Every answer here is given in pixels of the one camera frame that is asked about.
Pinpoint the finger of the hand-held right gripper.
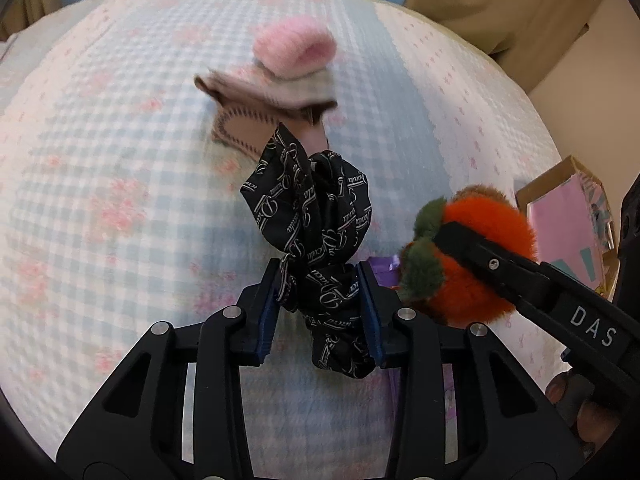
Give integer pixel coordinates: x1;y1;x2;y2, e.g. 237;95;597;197
433;220;552;312

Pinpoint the pink fluffy sock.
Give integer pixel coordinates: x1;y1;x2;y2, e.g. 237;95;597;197
253;16;337;81

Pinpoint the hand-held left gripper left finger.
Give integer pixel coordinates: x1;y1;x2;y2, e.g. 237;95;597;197
56;258;281;480

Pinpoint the brown stitched cloth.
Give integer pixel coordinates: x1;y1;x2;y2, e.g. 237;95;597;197
212;105;329;162

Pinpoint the cardboard box with pink panel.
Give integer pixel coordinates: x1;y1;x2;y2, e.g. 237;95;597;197
515;156;620;297

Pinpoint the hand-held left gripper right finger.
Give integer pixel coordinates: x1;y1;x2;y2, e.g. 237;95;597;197
356;261;586;480

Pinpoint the beige sock with brown trim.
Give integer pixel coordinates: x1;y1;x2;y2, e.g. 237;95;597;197
194;62;339;112

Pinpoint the black printed scarf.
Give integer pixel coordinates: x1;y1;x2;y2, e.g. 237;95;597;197
240;123;375;378

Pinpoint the blue checked floral blanket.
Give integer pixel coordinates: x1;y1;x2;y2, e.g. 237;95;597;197
0;0;572;480

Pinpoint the person's right hand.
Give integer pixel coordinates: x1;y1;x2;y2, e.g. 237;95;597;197
546;369;623;442

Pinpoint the orange plush persimmon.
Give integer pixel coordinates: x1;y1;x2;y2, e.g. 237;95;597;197
397;185;540;329

